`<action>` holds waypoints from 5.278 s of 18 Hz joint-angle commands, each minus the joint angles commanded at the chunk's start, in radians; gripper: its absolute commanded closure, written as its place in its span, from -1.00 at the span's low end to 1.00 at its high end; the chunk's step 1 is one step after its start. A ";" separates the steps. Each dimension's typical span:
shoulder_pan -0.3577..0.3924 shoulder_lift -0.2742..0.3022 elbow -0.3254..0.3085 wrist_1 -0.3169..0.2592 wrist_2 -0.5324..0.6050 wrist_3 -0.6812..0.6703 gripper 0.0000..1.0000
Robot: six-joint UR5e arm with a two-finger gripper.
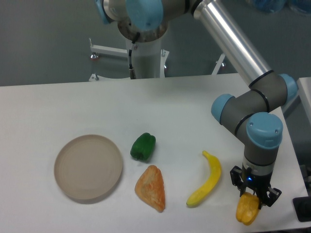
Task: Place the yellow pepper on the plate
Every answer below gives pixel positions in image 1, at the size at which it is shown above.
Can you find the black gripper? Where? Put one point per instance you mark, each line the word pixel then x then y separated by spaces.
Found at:
pixel 243 178

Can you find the yellow pepper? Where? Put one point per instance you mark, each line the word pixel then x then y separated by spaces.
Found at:
pixel 247 208

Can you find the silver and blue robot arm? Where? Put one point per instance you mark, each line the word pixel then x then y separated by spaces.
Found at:
pixel 249 117

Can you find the green pepper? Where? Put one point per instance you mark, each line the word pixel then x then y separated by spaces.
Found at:
pixel 143 147

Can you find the beige round plate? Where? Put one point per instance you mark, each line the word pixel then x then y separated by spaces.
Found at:
pixel 88 168

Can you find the yellow banana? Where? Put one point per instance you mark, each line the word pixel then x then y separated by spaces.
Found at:
pixel 198 196

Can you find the black device at table edge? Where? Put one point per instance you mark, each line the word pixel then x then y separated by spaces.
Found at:
pixel 302 206

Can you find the orange bread slice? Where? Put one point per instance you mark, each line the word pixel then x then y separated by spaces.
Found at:
pixel 150 188

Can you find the blue object top right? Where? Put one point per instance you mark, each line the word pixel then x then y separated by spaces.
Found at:
pixel 302 7

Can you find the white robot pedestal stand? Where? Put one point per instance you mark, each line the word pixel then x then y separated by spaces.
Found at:
pixel 145 60

